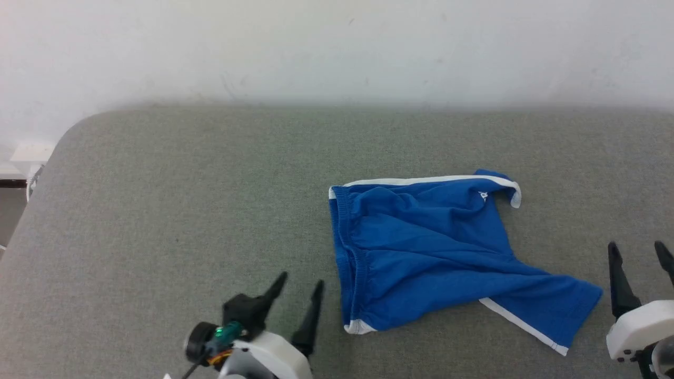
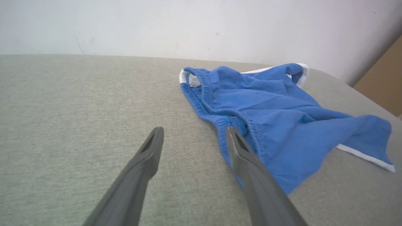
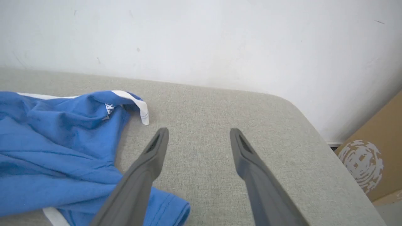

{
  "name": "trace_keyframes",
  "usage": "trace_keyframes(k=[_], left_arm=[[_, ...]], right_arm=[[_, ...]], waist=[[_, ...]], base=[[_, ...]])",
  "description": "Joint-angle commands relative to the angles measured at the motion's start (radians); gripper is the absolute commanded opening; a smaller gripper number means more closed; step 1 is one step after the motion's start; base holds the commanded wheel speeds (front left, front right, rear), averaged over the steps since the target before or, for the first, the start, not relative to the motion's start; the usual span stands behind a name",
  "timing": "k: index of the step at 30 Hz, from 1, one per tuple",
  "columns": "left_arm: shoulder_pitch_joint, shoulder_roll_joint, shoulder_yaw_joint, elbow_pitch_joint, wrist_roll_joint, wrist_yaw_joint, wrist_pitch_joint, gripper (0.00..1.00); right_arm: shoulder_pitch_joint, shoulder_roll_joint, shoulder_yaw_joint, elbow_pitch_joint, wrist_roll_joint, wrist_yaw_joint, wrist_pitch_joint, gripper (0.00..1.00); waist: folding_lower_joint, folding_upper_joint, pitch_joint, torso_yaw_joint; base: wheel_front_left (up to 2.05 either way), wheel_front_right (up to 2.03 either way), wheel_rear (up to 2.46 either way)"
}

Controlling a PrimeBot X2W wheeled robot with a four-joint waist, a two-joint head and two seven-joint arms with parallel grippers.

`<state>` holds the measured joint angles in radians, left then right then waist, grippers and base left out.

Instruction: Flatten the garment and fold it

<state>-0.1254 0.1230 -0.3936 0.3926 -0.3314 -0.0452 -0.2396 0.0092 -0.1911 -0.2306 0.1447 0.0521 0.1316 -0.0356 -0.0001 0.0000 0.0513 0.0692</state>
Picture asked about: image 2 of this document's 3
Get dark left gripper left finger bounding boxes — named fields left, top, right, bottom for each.
left=82, top=126, right=165, bottom=226

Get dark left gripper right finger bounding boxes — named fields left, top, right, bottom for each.
left=226, top=126, right=309, bottom=226

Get blue shorts with white trim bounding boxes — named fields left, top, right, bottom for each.
left=179, top=63, right=396, bottom=195

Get grey fabric sofa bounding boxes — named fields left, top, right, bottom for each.
left=0, top=54, right=402, bottom=226

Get brown cardboard board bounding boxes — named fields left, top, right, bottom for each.
left=353, top=35, right=402, bottom=118

